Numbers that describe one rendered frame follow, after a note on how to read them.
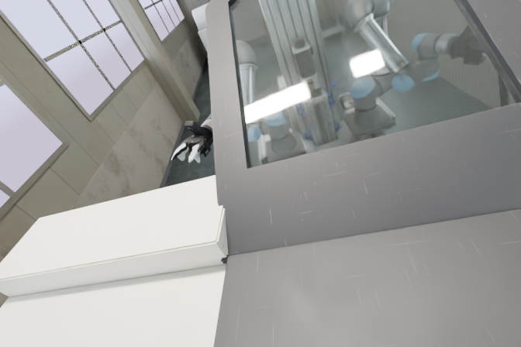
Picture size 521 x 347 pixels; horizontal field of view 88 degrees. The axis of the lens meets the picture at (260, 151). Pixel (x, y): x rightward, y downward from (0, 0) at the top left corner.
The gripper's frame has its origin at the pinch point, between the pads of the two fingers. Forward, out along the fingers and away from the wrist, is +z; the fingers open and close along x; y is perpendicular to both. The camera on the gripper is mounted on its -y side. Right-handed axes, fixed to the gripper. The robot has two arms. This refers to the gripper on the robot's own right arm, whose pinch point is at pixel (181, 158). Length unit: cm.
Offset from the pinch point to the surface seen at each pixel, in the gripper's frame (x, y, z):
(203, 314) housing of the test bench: -43, -7, 48
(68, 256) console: -2.2, -9.9, 47.4
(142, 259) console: -25, -11, 43
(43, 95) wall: 194, 6, -60
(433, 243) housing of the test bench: -81, -16, 28
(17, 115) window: 177, 4, -28
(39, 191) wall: 157, 50, 3
